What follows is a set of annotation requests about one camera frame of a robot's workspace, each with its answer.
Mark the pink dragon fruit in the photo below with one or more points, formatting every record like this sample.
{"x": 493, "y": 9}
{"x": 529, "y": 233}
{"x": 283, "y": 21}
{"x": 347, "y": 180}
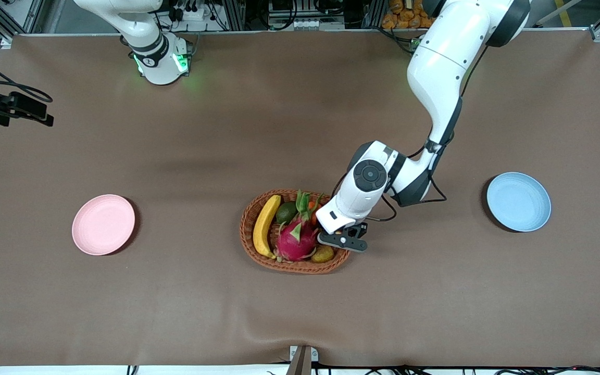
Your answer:
{"x": 296, "y": 239}

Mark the pink round plate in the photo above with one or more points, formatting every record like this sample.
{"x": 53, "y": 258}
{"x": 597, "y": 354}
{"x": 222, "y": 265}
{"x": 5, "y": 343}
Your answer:
{"x": 103, "y": 225}

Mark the light blue round plate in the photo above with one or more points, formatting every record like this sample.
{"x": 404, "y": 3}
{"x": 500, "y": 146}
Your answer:
{"x": 519, "y": 202}

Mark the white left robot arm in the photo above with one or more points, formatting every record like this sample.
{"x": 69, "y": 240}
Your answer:
{"x": 443, "y": 67}

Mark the brown table cover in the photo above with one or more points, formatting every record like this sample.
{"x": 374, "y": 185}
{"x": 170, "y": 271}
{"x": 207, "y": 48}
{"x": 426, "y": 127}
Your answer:
{"x": 300, "y": 130}

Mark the orange snack bags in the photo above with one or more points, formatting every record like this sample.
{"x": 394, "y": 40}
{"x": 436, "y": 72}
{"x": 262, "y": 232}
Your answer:
{"x": 404, "y": 14}

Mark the olive brown kiwi fruit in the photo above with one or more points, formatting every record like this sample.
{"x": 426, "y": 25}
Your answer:
{"x": 323, "y": 254}

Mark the metal table edge bracket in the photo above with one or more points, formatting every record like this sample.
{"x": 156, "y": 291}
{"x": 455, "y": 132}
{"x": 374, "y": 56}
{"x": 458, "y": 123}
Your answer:
{"x": 302, "y": 360}

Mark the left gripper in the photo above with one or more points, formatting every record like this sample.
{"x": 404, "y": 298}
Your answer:
{"x": 359, "y": 230}

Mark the brown woven wicker basket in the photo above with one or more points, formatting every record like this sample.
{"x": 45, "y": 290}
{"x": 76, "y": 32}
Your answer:
{"x": 300, "y": 266}

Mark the yellow banana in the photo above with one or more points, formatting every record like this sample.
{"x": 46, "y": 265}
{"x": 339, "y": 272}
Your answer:
{"x": 263, "y": 226}

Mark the dark green avocado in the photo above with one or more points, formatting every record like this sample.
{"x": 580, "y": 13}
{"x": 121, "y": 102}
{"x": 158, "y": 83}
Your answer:
{"x": 285, "y": 213}

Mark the white power strip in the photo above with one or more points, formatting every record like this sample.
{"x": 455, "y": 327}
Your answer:
{"x": 191, "y": 11}

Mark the small orange fruit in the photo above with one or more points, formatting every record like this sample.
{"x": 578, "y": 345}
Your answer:
{"x": 312, "y": 205}

